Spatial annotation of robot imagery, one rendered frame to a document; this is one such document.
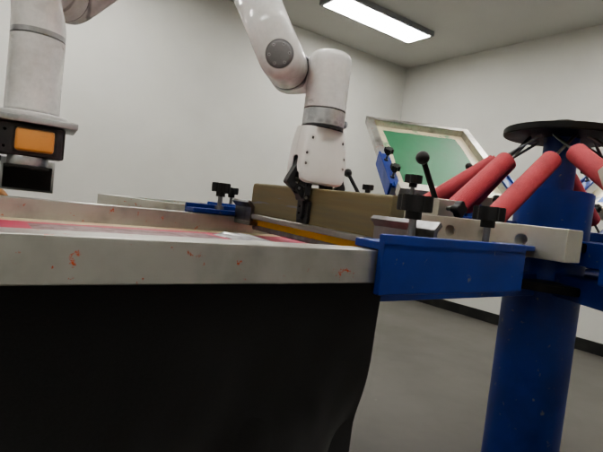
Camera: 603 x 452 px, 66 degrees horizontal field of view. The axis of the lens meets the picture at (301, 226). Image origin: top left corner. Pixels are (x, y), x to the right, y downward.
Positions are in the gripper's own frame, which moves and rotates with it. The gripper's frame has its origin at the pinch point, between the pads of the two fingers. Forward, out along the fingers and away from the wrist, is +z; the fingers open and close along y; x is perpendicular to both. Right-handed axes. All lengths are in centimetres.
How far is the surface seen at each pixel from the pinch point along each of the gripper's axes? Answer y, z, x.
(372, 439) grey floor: -107, 102, -76
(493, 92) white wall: -411, -150, -247
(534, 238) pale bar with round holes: -21.3, -0.5, 29.6
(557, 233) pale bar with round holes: -21.3, -1.7, 33.0
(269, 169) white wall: -217, -35, -380
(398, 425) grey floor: -130, 102, -82
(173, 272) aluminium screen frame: 35.7, 5.7, 29.5
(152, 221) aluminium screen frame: 20.5, 5.6, -25.1
